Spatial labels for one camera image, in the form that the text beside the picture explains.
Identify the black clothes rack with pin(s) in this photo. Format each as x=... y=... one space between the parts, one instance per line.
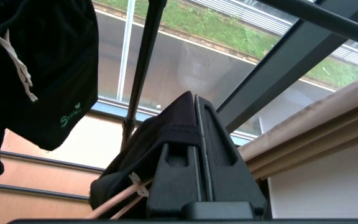
x=145 y=62

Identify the window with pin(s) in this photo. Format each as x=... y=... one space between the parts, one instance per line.
x=275 y=62

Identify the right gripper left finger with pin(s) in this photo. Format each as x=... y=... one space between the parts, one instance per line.
x=172 y=183

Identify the black shorts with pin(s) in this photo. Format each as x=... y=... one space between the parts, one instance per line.
x=48 y=77

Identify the pink clothes hanger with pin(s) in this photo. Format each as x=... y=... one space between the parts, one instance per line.
x=117 y=199

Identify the black garment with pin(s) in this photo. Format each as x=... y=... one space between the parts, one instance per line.
x=154 y=140

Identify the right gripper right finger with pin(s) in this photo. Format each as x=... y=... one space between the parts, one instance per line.
x=228 y=183

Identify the beige curtain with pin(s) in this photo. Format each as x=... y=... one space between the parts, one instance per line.
x=322 y=124

